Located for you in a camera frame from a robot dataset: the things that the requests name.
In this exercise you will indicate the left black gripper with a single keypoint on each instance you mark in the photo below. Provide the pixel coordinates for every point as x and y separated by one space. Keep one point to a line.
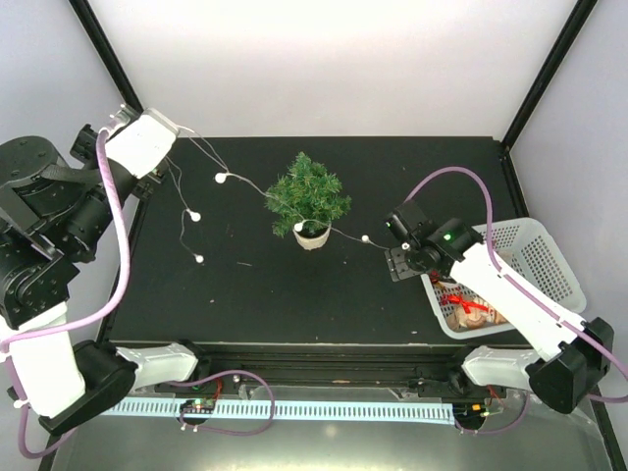
151 183

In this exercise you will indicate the white perforated plastic basket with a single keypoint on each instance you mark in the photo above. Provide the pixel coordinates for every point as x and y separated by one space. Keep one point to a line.
526 246

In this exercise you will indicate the small circuit board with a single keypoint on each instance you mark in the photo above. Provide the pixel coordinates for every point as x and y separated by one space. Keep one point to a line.
469 410
198 406

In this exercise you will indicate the black frame post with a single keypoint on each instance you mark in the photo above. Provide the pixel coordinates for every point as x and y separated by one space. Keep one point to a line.
566 38
106 52

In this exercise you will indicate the white bulb string lights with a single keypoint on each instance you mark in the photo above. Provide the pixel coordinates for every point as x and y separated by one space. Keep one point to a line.
226 174

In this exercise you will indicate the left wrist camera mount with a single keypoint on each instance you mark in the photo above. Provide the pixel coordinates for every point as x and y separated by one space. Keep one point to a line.
142 145

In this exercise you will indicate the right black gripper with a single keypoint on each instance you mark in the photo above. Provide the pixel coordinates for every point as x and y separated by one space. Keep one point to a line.
397 269

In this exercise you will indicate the right black frame post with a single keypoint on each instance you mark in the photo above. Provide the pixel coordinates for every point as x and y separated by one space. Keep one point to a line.
566 38

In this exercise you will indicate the white slotted cable duct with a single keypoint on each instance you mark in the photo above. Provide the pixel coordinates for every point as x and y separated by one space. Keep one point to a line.
291 410

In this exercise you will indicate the left black frame post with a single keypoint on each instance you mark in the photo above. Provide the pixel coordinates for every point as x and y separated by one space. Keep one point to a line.
106 52

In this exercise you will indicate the right small circuit board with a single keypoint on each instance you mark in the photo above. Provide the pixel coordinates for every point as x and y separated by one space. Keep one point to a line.
469 410

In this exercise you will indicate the small green christmas tree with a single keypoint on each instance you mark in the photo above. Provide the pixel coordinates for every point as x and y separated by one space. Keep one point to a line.
306 200

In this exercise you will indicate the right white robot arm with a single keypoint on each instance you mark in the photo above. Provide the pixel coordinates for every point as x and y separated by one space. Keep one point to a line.
568 355

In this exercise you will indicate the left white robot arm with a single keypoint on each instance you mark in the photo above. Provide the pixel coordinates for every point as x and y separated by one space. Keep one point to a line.
52 217

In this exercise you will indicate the left small circuit board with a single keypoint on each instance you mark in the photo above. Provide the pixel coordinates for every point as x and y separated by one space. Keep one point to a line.
198 406

